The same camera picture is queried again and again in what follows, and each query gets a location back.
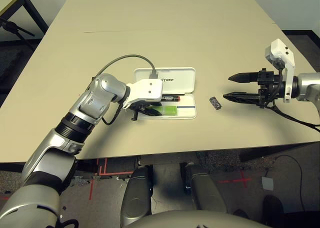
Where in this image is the black tripod stand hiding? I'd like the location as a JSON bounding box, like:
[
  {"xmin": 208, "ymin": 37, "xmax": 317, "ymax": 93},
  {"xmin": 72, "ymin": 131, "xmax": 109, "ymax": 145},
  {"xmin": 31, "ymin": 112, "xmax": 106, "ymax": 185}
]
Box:
[{"xmin": 0, "ymin": 17, "xmax": 36, "ymax": 48}]

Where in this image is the grey robot left leg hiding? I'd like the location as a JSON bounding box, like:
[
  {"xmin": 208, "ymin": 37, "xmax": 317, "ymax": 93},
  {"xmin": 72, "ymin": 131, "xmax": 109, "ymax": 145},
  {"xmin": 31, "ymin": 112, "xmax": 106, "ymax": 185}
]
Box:
[{"xmin": 120, "ymin": 165, "xmax": 154, "ymax": 226}]

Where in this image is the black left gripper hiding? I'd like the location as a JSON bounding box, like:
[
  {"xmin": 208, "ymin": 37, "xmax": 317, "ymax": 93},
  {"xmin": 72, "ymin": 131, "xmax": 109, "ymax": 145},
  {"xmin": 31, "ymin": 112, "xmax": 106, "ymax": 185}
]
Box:
[{"xmin": 129, "ymin": 101, "xmax": 163, "ymax": 122}]

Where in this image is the black rounded object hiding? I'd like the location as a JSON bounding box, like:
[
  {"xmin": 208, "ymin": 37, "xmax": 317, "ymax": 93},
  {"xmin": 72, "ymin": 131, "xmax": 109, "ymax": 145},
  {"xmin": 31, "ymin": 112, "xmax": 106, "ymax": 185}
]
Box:
[{"xmin": 263, "ymin": 194, "xmax": 285, "ymax": 214}]

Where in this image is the white plastic pencil case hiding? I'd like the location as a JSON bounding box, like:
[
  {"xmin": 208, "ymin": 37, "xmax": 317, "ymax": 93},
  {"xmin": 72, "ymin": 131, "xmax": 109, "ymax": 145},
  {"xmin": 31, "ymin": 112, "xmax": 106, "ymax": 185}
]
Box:
[{"xmin": 134, "ymin": 67, "xmax": 198, "ymax": 120}]

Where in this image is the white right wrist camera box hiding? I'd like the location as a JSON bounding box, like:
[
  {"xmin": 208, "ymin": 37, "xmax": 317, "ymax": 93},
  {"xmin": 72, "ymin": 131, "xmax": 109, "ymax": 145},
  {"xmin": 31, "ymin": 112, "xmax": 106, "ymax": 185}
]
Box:
[{"xmin": 264, "ymin": 38, "xmax": 296, "ymax": 103}]

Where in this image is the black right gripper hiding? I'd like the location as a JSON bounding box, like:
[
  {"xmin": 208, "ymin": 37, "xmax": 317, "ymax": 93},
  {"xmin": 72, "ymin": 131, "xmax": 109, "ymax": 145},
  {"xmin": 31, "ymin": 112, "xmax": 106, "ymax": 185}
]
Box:
[{"xmin": 222, "ymin": 67, "xmax": 286, "ymax": 109}]

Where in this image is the grey robot torso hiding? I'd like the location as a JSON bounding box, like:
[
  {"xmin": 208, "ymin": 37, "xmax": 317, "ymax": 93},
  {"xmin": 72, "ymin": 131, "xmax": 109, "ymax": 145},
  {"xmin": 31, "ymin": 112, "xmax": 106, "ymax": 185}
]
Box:
[{"xmin": 124, "ymin": 209, "xmax": 271, "ymax": 228}]

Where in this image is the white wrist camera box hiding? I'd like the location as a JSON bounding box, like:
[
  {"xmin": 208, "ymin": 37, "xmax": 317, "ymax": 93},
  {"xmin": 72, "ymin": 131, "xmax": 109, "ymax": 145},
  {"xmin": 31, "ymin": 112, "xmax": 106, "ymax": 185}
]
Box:
[
  {"xmin": 264, "ymin": 38, "xmax": 296, "ymax": 103},
  {"xmin": 122, "ymin": 78, "xmax": 165, "ymax": 110}
]

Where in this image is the small dark patterned eraser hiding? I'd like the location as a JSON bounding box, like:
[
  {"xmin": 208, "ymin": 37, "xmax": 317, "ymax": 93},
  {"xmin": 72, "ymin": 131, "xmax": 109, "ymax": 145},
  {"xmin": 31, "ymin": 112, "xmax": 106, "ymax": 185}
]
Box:
[{"xmin": 209, "ymin": 95, "xmax": 223, "ymax": 111}]

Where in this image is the green highlighter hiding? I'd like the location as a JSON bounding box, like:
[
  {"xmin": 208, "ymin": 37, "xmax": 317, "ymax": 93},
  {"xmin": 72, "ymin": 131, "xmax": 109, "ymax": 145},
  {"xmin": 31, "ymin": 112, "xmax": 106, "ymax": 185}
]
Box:
[{"xmin": 149, "ymin": 105, "xmax": 179, "ymax": 115}]

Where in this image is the grey square plate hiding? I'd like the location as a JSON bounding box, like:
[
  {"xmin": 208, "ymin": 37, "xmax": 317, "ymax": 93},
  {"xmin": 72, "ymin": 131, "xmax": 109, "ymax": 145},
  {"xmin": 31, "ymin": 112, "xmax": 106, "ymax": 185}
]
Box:
[{"xmin": 261, "ymin": 176, "xmax": 275, "ymax": 191}]

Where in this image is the grey robot right leg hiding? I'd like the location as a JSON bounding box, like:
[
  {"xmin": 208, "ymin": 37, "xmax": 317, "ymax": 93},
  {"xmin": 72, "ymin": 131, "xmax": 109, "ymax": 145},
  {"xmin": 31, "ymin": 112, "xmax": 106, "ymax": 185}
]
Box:
[{"xmin": 186, "ymin": 162, "xmax": 228, "ymax": 214}]

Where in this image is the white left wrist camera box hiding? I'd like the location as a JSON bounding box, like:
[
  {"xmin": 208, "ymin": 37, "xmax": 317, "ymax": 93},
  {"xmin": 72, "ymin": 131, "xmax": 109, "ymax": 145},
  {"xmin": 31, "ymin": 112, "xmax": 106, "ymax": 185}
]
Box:
[{"xmin": 122, "ymin": 78, "xmax": 165, "ymax": 110}]

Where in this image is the thin black loose cable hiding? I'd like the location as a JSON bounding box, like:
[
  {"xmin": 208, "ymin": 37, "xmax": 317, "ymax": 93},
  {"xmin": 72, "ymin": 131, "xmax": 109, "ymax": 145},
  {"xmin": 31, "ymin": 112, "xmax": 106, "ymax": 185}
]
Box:
[{"xmin": 264, "ymin": 154, "xmax": 305, "ymax": 213}]

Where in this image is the grey robot leg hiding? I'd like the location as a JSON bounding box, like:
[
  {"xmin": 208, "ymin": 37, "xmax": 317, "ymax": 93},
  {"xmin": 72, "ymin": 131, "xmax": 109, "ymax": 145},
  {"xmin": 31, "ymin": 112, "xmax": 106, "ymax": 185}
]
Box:
[
  {"xmin": 186, "ymin": 162, "xmax": 228, "ymax": 214},
  {"xmin": 120, "ymin": 165, "xmax": 154, "ymax": 226}
]

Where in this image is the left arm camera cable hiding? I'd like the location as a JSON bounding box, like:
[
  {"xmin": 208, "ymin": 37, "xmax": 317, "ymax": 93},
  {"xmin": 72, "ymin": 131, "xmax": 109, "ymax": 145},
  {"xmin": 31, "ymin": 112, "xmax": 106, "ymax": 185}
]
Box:
[{"xmin": 59, "ymin": 54, "xmax": 159, "ymax": 228}]

